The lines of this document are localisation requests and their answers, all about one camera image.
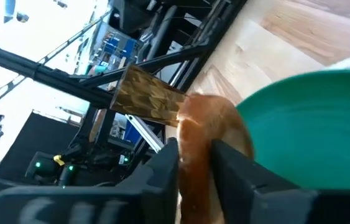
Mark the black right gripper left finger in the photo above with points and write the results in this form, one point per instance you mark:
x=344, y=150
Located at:
x=150, y=193

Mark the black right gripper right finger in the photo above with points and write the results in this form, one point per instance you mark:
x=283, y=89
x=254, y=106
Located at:
x=255, y=193

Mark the brown toast slice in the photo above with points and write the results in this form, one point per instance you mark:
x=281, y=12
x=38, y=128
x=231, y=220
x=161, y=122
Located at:
x=205, y=124

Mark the silver aluminium bar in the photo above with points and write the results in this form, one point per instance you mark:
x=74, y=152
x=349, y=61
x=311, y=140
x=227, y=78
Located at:
x=145, y=132

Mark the green plate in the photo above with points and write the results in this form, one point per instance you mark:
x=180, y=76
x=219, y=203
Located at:
x=311, y=130

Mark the amber drinking glass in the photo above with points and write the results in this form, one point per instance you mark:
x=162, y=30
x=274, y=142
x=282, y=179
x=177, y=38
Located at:
x=146, y=96

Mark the black box with green lights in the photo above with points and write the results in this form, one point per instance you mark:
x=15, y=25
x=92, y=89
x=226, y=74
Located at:
x=50, y=168

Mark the black flat board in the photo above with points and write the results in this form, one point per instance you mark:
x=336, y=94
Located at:
x=38, y=137

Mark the blue storage bins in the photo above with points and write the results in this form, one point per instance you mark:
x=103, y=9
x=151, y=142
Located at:
x=120, y=45

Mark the black metal table frame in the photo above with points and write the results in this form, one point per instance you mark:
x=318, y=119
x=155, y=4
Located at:
x=53, y=77

